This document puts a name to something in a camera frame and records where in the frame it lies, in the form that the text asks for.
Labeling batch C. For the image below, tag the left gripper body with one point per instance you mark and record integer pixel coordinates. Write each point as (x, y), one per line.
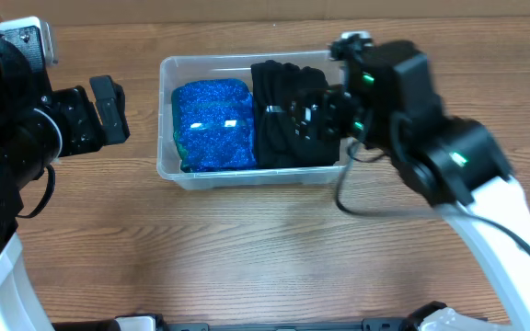
(93, 118)

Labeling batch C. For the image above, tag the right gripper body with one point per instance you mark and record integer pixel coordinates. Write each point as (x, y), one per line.
(355, 119)

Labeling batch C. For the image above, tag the large black garment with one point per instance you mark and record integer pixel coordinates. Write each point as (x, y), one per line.
(309, 150)

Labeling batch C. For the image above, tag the blue sequin garment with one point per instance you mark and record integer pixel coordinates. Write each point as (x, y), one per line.
(214, 126)

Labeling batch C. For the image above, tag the clear plastic storage bin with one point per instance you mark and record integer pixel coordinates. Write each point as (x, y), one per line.
(177, 71)

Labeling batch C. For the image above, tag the small black garment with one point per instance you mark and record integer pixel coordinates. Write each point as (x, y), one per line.
(272, 147)

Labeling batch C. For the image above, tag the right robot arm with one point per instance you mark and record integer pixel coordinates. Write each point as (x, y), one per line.
(465, 177)

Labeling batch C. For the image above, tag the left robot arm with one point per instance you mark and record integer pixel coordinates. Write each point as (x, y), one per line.
(39, 125)

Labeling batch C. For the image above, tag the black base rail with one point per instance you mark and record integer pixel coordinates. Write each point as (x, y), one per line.
(156, 322)

